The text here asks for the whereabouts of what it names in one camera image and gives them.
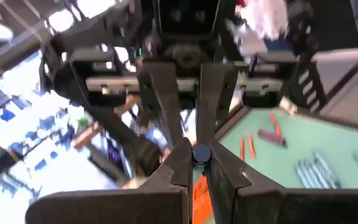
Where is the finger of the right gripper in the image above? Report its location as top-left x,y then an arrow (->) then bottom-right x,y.
137,61 -> 185,147
195,63 -> 239,144

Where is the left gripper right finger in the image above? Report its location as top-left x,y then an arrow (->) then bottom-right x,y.
206,140 -> 358,224

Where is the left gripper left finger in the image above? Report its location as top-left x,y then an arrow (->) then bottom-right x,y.
25,138 -> 194,224

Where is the orange mesh basket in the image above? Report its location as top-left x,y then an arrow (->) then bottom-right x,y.
193,175 -> 214,224

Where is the person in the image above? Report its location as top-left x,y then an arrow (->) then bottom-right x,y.
113,95 -> 173,166

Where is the purple crayon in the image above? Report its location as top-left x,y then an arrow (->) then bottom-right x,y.
257,129 -> 288,149

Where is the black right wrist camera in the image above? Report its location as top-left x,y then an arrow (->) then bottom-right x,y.
154,0 -> 222,37

